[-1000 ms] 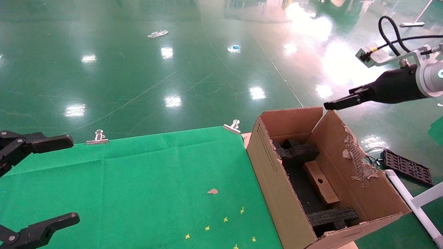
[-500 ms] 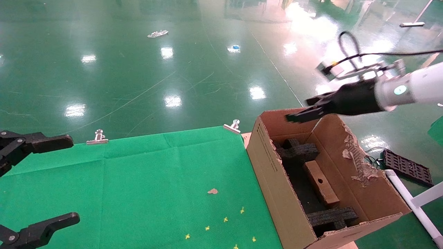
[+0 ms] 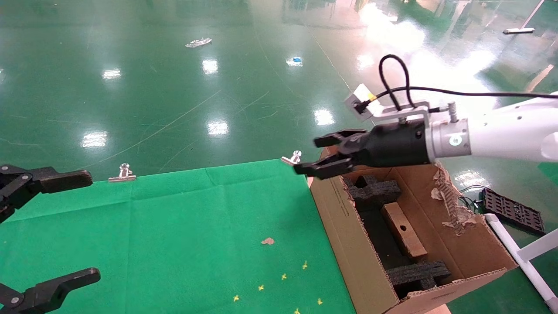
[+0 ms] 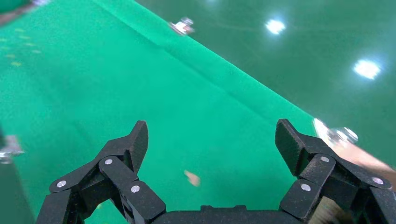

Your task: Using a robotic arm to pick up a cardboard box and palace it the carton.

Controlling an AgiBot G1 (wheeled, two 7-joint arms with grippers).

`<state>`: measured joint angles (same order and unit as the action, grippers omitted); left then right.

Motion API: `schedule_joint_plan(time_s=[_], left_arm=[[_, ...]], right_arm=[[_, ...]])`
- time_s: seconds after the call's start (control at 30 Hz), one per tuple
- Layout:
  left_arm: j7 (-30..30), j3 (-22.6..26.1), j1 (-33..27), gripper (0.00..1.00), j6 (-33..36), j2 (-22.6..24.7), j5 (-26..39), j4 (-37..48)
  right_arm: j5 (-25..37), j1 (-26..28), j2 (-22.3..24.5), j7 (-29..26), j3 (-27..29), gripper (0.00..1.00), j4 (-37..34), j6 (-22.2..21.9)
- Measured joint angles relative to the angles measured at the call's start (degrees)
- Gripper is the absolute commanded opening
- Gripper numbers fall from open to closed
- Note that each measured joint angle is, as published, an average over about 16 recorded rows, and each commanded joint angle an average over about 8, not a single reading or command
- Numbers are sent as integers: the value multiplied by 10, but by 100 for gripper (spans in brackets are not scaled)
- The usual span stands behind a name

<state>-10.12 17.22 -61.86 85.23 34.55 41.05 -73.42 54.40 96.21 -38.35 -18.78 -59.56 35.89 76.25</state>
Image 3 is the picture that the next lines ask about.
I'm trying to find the black grid tray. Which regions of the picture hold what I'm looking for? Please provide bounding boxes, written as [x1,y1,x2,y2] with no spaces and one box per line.
[480,188,546,236]

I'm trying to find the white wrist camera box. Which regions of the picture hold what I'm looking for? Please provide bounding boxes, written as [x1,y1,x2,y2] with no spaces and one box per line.
[344,84,383,123]

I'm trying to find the black foam packing block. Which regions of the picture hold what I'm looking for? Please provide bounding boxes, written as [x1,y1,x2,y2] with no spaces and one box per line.
[386,261,452,299]
[342,175,401,212]

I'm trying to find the white tube table leg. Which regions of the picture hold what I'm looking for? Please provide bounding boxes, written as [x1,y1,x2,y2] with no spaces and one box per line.
[483,213,558,302]

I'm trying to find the brown wooden block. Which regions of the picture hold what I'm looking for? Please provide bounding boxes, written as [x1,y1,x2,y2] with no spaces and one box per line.
[381,201,429,259]

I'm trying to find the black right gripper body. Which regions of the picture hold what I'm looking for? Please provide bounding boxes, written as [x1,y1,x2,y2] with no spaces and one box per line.
[348,120,432,169]

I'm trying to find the green table cloth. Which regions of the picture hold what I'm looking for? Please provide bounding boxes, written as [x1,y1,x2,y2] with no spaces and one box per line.
[0,158,358,314]

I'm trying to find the silver camera bracket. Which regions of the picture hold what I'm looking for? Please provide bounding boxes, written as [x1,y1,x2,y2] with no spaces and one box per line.
[373,101,432,129]

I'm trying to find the silver metal binder clip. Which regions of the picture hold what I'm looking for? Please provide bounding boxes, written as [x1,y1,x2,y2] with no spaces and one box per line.
[280,150,303,166]
[108,164,137,183]

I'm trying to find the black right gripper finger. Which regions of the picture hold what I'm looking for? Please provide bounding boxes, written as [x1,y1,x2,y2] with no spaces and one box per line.
[313,129,369,148]
[293,157,356,181]

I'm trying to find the black camera cable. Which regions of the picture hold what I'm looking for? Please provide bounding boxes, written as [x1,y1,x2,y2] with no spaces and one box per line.
[355,55,558,115]

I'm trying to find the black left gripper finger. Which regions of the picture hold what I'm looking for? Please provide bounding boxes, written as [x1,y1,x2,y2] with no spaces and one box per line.
[0,165,93,224]
[0,267,102,314]

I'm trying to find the large open cardboard carton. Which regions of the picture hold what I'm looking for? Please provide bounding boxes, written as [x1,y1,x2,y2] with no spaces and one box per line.
[307,147,519,314]

